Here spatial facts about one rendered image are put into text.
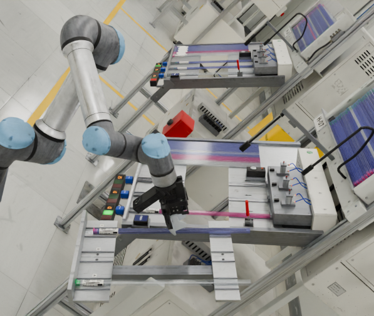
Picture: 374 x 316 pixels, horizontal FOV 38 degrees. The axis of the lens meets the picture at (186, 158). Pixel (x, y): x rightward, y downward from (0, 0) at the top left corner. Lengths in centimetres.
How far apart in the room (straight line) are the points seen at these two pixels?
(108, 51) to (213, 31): 475
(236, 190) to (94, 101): 81
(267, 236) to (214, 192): 165
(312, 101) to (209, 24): 335
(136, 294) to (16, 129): 65
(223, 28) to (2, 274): 460
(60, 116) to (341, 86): 190
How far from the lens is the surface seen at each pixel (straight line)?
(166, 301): 215
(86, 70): 160
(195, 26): 646
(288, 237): 194
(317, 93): 327
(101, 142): 148
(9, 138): 178
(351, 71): 325
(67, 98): 182
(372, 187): 185
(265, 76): 319
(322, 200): 199
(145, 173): 224
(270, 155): 241
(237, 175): 224
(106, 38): 175
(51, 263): 271
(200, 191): 354
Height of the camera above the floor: 176
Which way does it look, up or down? 23 degrees down
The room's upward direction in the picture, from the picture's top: 48 degrees clockwise
